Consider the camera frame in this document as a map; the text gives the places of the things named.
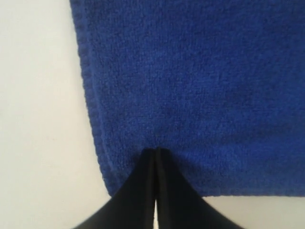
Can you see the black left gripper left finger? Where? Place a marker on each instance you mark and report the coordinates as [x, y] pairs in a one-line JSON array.
[[132, 207]]

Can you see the blue terry towel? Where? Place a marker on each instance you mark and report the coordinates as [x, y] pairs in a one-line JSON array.
[[220, 83]]

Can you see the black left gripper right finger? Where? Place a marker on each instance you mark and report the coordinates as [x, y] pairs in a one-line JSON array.
[[179, 206]]

